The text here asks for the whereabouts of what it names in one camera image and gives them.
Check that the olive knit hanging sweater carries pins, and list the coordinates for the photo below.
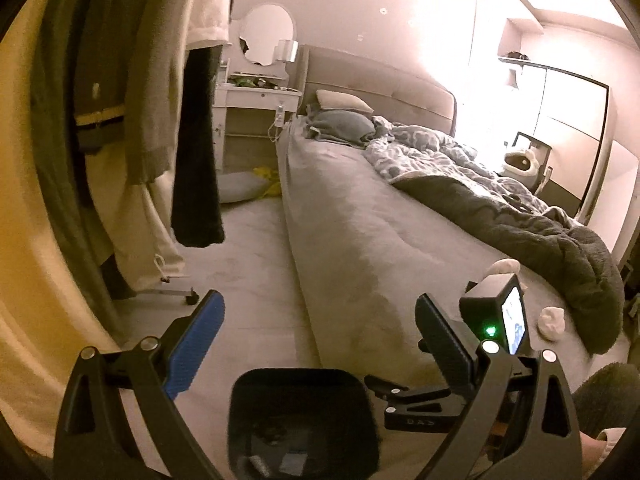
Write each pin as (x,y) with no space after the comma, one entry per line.
(154,89)

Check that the grey upholstered headboard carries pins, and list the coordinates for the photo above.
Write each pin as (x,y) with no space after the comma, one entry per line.
(394,94)

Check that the person's right hand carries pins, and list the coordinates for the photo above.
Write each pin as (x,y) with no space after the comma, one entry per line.
(592,450)

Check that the white sliding wardrobe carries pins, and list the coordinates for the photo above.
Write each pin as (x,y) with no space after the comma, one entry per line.
(562,117)

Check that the black trash bin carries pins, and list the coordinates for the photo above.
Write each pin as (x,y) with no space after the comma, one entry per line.
(301,423)

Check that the grey-blue pillow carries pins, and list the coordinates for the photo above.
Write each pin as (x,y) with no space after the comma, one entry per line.
(342,127)

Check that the clothes rack wheeled base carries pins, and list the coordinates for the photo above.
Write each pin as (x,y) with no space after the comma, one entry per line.
(175,286)

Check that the grey floor cushion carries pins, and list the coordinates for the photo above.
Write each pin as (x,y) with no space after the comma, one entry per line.
(241,186)

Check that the beige pillow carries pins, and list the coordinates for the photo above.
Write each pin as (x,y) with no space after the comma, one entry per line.
(333,100)

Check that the white dressing table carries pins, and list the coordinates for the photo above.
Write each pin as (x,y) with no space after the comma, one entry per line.
(249,112)

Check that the cream hanging garment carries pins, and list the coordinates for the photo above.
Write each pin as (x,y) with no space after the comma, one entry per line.
(135,217)

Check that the dark grey fleece duvet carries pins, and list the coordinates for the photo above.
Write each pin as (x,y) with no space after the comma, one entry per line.
(446,176)

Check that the black hanging garment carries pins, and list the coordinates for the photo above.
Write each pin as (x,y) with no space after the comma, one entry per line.
(195,211)

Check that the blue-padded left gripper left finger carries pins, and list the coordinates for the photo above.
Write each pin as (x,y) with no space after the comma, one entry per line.
(93,439)

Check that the oval vanity mirror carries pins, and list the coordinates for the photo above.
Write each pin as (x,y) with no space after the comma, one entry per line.
(267,35)

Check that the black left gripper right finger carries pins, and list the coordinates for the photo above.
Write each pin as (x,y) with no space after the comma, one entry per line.
(541,439)

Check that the grey bed with blanket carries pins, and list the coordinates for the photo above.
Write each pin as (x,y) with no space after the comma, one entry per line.
(364,251)

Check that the white tissue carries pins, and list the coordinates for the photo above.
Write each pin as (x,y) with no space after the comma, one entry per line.
(503,266)
(551,323)

